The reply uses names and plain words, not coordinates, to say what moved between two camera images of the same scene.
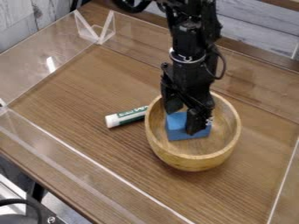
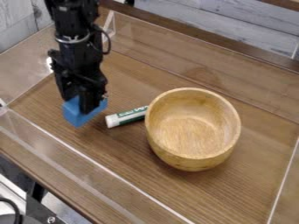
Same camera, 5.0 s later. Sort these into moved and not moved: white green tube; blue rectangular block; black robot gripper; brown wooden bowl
Moved: blue rectangular block; black robot gripper
Not moved: brown wooden bowl; white green tube
